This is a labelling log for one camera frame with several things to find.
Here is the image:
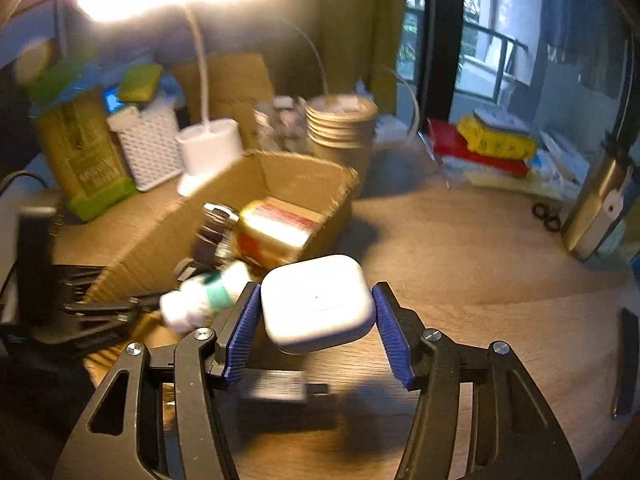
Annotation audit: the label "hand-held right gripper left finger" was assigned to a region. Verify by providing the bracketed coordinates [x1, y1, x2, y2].
[52, 282, 261, 480]

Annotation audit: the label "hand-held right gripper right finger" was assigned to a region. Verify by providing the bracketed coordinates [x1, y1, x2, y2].
[372, 281, 581, 480]

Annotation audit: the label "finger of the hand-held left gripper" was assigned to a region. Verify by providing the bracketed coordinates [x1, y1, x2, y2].
[62, 293, 169, 324]

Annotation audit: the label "white pill bottle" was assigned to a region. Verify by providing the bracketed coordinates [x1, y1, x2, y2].
[159, 262, 251, 334]

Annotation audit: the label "white earbuds case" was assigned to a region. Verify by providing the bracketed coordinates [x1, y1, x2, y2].
[260, 254, 377, 355]

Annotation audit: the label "red gold tin can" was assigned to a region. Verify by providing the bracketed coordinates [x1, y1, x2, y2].
[233, 199, 326, 269]

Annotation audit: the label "brown strap wristwatch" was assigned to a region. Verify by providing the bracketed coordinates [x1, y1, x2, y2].
[192, 202, 241, 261]

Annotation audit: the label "cardboard box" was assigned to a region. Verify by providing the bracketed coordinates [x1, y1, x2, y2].
[82, 150, 361, 387]

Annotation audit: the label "white charger adapter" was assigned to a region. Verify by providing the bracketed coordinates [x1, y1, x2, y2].
[240, 369, 331, 406]

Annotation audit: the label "green printed carton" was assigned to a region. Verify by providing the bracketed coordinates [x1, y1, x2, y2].
[32, 84, 139, 222]

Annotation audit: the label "white perforated basket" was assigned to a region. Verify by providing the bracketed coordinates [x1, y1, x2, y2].
[107, 104, 184, 192]

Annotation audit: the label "white desk lamp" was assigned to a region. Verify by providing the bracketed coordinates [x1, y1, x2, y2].
[75, 0, 296, 196]

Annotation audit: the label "black scissors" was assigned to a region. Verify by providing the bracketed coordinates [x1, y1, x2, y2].
[532, 202, 562, 232]

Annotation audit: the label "blue white small box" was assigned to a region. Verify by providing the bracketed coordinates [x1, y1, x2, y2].
[102, 87, 129, 114]

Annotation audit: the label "red book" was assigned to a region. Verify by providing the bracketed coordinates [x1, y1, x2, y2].
[427, 117, 531, 179]

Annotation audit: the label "stack of paper cups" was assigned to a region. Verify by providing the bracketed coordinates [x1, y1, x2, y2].
[303, 93, 379, 171]

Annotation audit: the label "cluster of small clear bottles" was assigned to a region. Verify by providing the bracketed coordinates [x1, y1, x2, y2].
[252, 94, 309, 154]

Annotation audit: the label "yellow printed packet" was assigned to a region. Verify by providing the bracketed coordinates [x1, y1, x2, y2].
[457, 114, 539, 161]

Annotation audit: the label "yellow green sponge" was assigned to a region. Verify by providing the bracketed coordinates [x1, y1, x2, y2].
[117, 63, 164, 104]

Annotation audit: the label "green wipes packet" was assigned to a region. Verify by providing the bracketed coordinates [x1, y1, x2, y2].
[27, 57, 98, 106]

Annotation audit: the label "black smartphone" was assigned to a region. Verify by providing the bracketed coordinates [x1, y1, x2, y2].
[612, 307, 640, 419]

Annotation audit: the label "steel tumbler with tag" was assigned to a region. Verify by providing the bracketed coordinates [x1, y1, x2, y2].
[559, 129, 636, 261]

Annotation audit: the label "white blue tissue packs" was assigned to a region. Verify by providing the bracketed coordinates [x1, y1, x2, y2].
[530, 129, 594, 201]

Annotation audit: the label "pale green pack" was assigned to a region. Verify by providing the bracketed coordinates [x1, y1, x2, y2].
[604, 219, 629, 257]

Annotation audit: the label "grey white flat device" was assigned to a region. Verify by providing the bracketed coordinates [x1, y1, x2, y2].
[472, 107, 531, 136]

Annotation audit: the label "brown cardboard package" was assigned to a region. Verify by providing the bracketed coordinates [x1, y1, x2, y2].
[170, 52, 276, 154]

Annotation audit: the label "yellow curtain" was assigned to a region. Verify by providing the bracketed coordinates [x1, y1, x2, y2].
[309, 0, 417, 127]

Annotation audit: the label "black balcony railing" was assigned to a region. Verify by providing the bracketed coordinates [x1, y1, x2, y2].
[459, 22, 531, 107]

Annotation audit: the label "white charger cable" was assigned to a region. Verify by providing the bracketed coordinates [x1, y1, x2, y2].
[382, 64, 419, 132]

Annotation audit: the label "white lamp cable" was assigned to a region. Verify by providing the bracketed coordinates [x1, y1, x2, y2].
[284, 19, 332, 97]

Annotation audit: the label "black window frame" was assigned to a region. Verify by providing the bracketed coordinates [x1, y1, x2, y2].
[410, 0, 467, 127]

